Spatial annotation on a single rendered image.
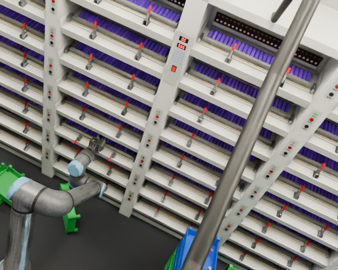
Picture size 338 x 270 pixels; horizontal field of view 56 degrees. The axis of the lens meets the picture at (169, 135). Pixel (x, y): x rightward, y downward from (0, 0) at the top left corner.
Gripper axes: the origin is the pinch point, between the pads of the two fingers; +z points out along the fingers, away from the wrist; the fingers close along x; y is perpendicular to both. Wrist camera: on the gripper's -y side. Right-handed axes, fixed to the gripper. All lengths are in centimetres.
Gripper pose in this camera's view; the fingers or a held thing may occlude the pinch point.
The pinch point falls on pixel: (102, 139)
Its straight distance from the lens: 221.2
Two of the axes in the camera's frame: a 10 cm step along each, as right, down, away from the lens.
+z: 3.1, -5.3, 7.9
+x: -9.0, -4.2, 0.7
